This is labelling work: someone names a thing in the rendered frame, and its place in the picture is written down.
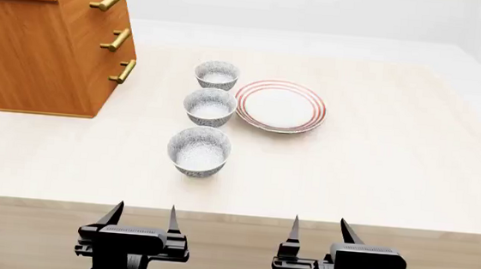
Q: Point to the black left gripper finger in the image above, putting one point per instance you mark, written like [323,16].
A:
[173,222]
[112,216]

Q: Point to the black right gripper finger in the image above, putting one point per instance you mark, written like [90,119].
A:
[294,232]
[349,235]

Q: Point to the speckled grey white bowl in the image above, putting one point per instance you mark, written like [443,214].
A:
[209,108]
[217,74]
[198,153]

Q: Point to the wooden drawer front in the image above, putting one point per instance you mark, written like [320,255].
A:
[82,19]
[101,94]
[92,55]

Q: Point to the white plate with red rings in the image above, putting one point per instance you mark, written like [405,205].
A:
[279,107]

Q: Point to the wooden drawer cabinet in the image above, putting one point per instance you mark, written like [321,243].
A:
[19,52]

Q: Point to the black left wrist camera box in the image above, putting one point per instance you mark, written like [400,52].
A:
[131,236]

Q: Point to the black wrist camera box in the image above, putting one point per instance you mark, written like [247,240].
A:
[131,236]
[368,259]

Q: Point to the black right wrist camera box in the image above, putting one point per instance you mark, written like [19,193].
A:
[368,259]

